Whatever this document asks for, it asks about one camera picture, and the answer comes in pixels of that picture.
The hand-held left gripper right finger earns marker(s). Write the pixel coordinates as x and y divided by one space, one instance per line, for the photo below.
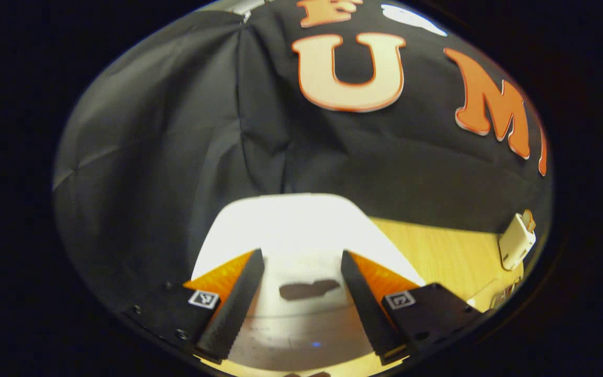
367 314

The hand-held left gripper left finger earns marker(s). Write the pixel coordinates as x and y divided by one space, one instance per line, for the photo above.
236 314

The white rice cooker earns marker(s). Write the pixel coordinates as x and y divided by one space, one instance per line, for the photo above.
291 230

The white toaster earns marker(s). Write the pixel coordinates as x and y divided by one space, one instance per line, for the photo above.
516 241

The black backdrop cloth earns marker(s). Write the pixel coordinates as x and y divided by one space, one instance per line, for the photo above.
176 157

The brown toast slice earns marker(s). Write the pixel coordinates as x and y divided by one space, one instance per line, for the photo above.
528 220

